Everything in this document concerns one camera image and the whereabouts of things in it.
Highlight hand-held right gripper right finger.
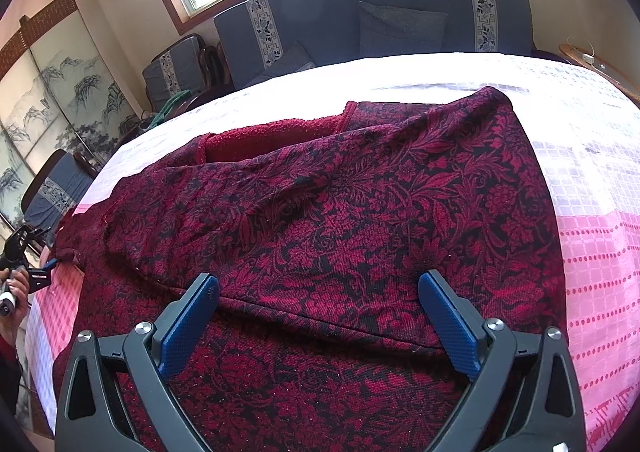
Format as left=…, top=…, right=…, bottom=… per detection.
left=417, top=269, right=587, bottom=452

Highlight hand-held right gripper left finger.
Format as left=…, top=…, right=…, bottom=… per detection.
left=54, top=272, right=221, bottom=452

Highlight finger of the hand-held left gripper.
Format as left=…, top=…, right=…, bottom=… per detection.
left=20, top=226, right=52, bottom=246
left=26, top=256, right=60, bottom=294

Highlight red floral knit sweater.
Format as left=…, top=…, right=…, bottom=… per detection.
left=55, top=86, right=568, bottom=452

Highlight person's left forearm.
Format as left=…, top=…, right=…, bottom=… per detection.
left=0, top=317, right=23, bottom=398

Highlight person's left hand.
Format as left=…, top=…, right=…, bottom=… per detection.
left=0, top=268, right=31, bottom=328

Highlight wooden armchair with grey cushion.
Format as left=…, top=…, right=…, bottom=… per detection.
left=22, top=149, right=98, bottom=253

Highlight landscape painted folding screen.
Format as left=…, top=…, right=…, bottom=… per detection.
left=0, top=0, right=143, bottom=233

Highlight pink white checked bedsheet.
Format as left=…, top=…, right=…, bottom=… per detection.
left=22, top=52, right=640, bottom=452

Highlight black chair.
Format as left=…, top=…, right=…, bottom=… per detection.
left=142, top=34, right=233, bottom=108

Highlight small grey cushion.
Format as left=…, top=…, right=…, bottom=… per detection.
left=270, top=41, right=317, bottom=78

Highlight large grey cushion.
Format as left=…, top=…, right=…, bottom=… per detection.
left=357, top=1, right=448, bottom=58

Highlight round wooden table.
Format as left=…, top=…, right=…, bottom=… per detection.
left=558, top=43, right=640, bottom=106

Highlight white cable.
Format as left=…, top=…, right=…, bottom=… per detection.
left=567, top=37, right=598, bottom=64

